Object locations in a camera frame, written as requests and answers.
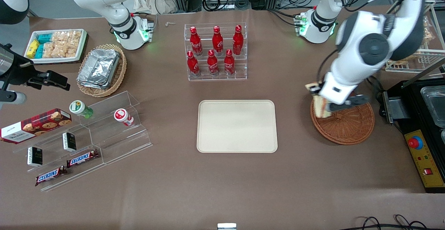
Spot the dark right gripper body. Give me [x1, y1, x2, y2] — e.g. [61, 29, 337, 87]
[0, 44, 35, 110]

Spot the triangular sandwich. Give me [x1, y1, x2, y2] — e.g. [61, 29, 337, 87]
[305, 81, 334, 119]

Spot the white snack tray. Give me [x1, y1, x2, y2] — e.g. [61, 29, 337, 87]
[24, 29, 87, 64]

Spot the round brown wicker basket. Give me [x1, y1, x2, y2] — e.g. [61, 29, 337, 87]
[310, 90, 375, 145]

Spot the oval tan wicker basket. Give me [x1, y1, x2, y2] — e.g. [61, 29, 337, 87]
[76, 43, 127, 98]

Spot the beige rectangular tray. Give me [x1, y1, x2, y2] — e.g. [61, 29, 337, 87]
[197, 100, 278, 153]

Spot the yellow snack packet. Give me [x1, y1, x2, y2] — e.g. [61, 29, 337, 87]
[26, 39, 40, 58]

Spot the green capped small bottle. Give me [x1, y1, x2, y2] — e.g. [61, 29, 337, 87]
[69, 100, 94, 119]

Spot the aluminium foil container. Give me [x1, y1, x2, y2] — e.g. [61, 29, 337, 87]
[77, 48, 121, 90]

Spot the red tartan cookie box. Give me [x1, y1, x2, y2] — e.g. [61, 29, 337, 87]
[0, 108, 72, 144]

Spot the small black box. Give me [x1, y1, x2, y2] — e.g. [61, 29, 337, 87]
[27, 146, 43, 167]
[62, 132, 77, 152]

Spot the red white yoghurt bottle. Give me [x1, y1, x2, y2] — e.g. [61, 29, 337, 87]
[114, 108, 135, 127]

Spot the red emergency stop button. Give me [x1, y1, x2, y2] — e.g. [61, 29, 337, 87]
[408, 136, 424, 150]

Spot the clear acrylic bottle rack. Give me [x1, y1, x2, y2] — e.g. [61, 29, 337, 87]
[184, 22, 248, 81]

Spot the grey metal bar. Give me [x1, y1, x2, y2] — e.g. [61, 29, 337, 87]
[402, 61, 445, 88]

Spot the Snickers chocolate bar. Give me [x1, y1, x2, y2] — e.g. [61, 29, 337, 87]
[35, 165, 68, 187]
[66, 149, 100, 168]

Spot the glass pan in machine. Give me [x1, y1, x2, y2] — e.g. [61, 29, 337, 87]
[420, 86, 445, 128]

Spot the clear acrylic stepped display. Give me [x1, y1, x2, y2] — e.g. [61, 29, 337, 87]
[13, 90, 153, 192]

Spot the black machine with yellow panel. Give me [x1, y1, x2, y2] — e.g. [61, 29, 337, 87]
[382, 79, 445, 193]

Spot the red cola bottle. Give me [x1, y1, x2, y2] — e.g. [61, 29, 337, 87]
[189, 26, 203, 56]
[212, 25, 224, 56]
[224, 49, 235, 76]
[186, 50, 200, 77]
[233, 25, 244, 55]
[207, 49, 219, 76]

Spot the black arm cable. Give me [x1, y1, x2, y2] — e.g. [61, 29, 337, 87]
[316, 48, 340, 83]

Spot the black machine cable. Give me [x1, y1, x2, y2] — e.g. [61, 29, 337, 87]
[365, 75, 386, 102]

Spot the grey metal bracket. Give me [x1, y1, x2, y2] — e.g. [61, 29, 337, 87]
[382, 91, 411, 124]

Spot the white wire rack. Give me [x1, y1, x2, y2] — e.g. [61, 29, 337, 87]
[384, 0, 445, 73]

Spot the black floor cable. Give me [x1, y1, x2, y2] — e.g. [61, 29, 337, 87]
[342, 215, 445, 230]

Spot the black cable bundle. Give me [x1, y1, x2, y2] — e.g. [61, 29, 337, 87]
[202, 0, 251, 11]

